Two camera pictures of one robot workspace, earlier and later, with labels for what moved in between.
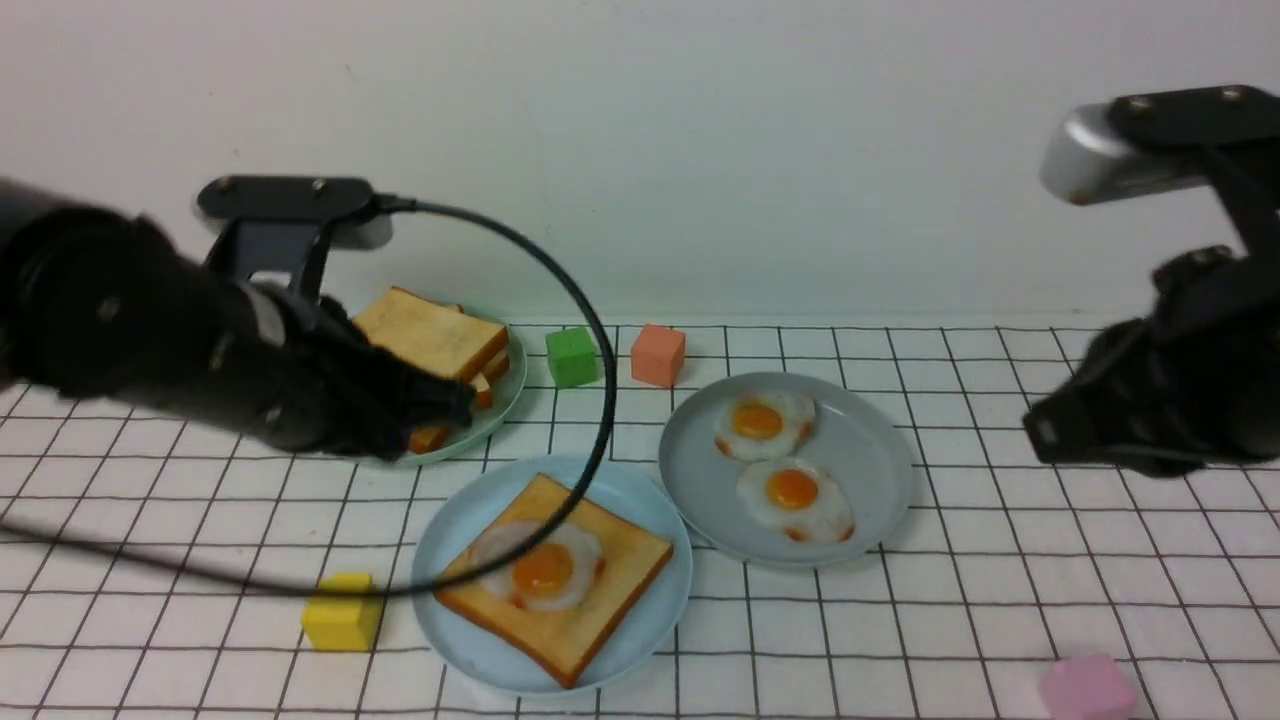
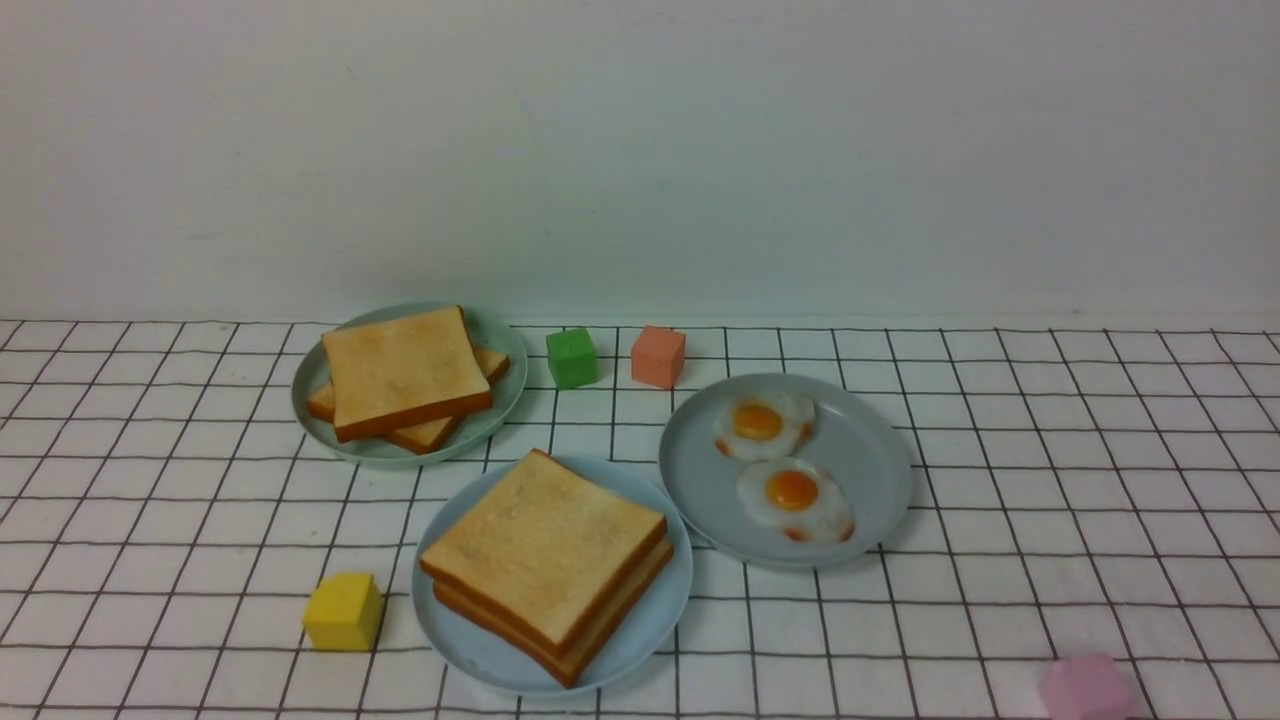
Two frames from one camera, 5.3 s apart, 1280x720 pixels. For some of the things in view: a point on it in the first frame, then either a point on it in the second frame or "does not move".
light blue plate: [458, 512] does not move
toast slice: [433, 335] -> [546, 550]
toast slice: [568, 641] does not move
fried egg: [799, 499] does not move
